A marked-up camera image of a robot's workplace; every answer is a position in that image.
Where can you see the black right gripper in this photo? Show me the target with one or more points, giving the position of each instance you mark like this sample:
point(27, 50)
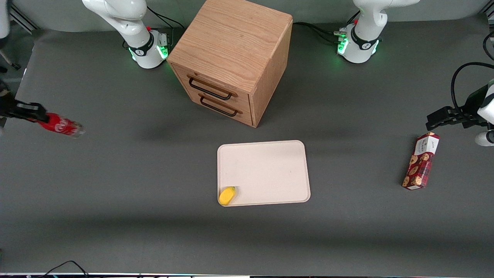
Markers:
point(5, 105)

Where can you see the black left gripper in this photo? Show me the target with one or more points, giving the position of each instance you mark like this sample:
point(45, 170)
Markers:
point(471, 103)

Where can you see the red coke bottle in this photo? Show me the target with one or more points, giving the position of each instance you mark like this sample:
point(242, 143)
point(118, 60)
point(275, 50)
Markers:
point(61, 125)

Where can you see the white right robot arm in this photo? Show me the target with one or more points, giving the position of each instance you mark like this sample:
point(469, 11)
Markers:
point(142, 50)

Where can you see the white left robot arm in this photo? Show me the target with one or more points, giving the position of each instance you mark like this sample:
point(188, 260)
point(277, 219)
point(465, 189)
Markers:
point(361, 46)

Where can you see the white rectangular tray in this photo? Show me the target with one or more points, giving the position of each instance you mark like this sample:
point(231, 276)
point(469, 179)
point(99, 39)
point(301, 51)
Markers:
point(266, 170)

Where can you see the red tartan cookie box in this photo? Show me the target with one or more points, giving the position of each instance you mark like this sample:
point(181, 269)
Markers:
point(418, 166)

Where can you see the wooden drawer front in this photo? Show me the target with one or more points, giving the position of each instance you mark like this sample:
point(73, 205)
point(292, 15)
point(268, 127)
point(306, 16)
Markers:
point(245, 116)
point(181, 75)

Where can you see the yellow lemon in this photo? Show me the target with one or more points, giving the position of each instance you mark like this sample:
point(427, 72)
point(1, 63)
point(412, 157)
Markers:
point(227, 195)

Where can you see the wooden drawer cabinet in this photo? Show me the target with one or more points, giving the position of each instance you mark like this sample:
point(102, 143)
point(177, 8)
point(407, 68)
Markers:
point(231, 38)

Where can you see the aluminium frame rail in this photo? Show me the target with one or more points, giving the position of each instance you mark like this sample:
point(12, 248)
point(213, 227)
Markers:
point(488, 7)
point(23, 21)

